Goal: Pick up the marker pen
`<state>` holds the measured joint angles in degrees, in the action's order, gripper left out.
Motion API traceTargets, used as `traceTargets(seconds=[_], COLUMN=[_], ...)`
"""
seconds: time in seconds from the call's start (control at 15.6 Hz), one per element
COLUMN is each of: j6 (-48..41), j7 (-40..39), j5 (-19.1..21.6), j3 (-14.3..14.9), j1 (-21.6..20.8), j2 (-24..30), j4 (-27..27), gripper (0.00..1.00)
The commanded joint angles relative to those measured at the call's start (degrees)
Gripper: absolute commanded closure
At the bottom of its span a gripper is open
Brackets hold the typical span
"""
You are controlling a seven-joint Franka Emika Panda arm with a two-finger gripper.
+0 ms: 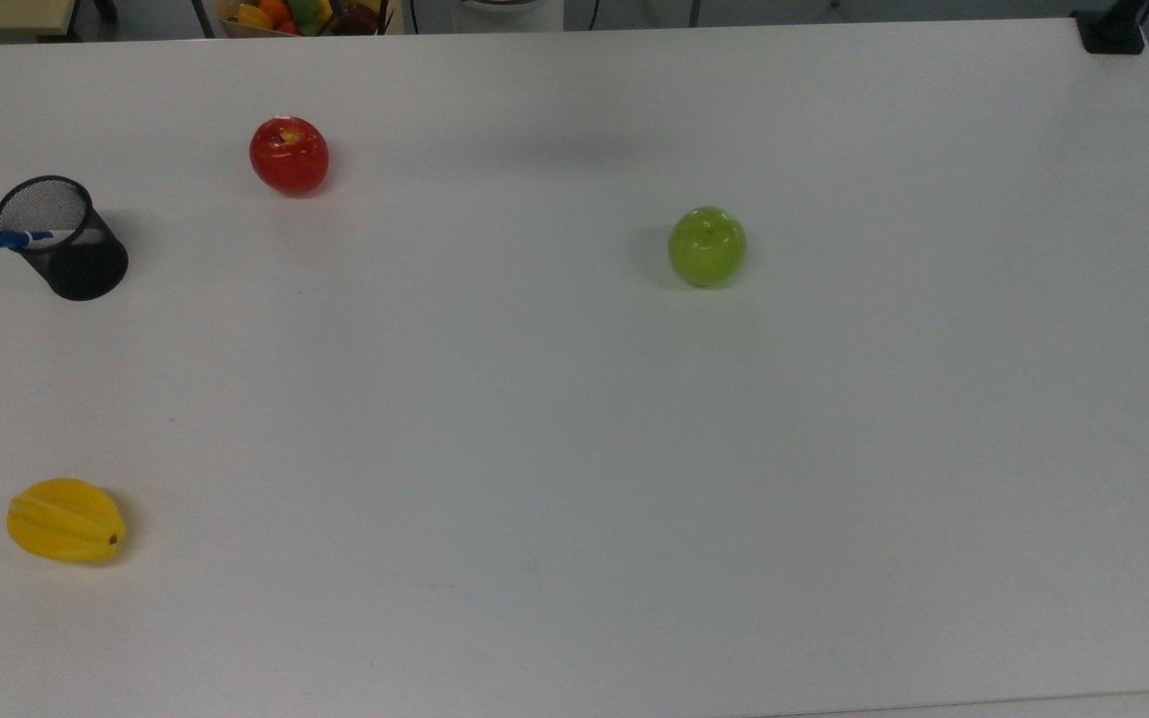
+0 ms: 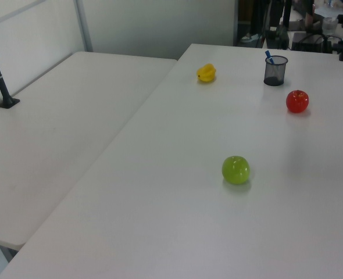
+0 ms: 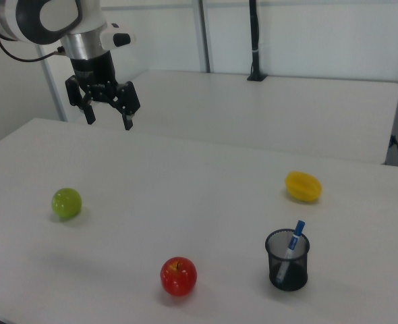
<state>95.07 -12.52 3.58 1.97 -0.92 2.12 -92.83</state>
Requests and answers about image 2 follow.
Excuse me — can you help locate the dark equipment block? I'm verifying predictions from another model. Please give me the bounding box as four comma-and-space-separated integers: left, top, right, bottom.
266, 24, 290, 49

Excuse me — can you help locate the green toy apple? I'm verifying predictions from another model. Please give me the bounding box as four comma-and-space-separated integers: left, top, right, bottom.
221, 155, 251, 185

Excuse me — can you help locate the yellow toy starfruit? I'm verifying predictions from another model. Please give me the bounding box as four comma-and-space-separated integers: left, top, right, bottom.
196, 63, 217, 83

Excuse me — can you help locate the black box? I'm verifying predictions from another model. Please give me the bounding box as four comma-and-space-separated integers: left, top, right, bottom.
291, 31, 333, 53

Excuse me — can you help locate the clear plastic container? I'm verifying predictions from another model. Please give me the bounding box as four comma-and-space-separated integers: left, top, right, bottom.
321, 16, 339, 36

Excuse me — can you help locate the black mesh pen cup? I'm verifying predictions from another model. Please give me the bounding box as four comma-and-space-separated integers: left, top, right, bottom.
263, 55, 289, 87

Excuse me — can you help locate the white shoe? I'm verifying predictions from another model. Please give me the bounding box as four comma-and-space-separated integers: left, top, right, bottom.
241, 33, 260, 44

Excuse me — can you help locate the grey partition frame post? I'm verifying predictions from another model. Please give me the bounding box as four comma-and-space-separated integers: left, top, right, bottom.
74, 0, 94, 53

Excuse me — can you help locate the red toy apple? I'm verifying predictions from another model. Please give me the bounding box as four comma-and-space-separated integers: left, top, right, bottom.
285, 90, 310, 113

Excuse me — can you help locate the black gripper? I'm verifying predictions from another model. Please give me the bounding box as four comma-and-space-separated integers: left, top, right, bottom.
269, 0, 283, 28

